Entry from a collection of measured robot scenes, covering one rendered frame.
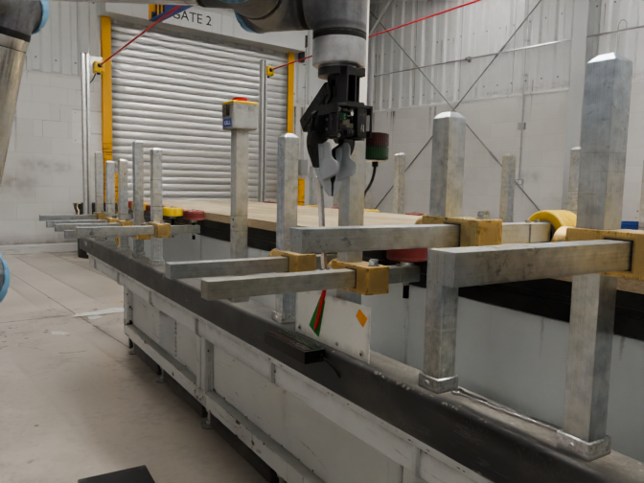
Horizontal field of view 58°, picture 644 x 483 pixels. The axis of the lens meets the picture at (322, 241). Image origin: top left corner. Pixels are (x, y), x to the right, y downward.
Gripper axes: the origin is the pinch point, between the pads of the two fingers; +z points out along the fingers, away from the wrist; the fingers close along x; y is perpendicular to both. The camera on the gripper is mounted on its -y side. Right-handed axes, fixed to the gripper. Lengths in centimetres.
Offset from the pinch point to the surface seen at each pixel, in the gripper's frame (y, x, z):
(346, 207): -3.6, 6.2, 3.4
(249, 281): 1.0, -15.5, 15.1
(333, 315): -5.8, 5.6, 24.3
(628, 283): 39.8, 25.1, 12.2
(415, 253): 3.2, 17.6, 11.7
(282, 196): -28.7, 6.2, 2.2
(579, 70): -407, 656, -162
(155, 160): -128, 7, -8
